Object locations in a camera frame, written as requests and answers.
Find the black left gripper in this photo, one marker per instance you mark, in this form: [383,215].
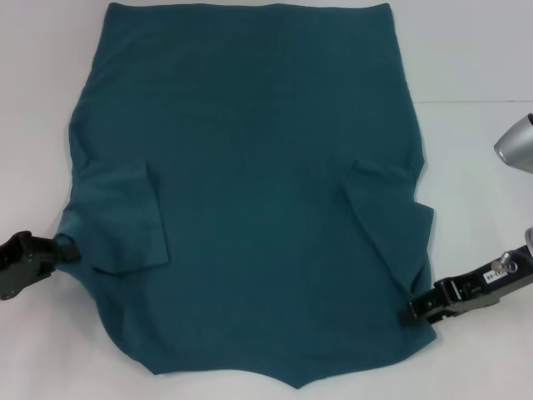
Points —
[25,262]

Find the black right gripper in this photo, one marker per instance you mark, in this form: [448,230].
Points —
[474,291]

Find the teal blue t-shirt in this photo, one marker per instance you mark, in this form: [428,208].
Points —
[258,187]

